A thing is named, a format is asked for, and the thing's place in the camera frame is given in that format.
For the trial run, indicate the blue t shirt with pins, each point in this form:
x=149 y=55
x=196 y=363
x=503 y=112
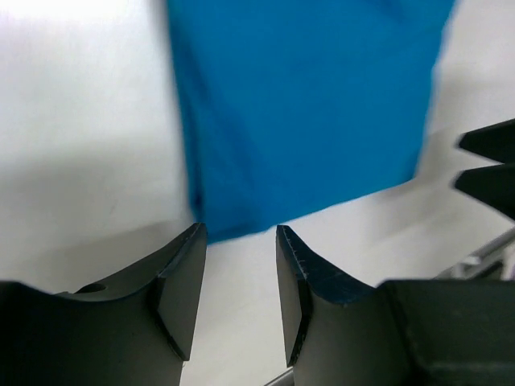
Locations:
x=290 y=107

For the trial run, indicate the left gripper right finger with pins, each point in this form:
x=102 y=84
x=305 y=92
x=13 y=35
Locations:
x=382 y=329

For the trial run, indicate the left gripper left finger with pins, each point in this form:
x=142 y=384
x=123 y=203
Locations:
x=134 y=327

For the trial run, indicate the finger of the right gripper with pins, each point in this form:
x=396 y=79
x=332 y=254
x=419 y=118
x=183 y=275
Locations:
x=495 y=142
x=491 y=185

